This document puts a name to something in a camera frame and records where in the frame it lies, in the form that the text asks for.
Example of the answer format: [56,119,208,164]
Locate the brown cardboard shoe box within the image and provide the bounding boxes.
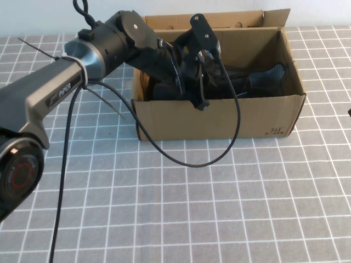
[131,8,307,142]

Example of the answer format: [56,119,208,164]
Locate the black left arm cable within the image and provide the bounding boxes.
[48,0,241,263]

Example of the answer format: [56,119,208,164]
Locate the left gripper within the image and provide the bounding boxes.
[153,30,211,111]

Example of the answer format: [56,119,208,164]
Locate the white cable tie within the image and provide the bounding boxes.
[18,37,127,121]

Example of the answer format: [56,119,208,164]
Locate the black knit sneaker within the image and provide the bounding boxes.
[145,73,209,101]
[208,61,289,99]

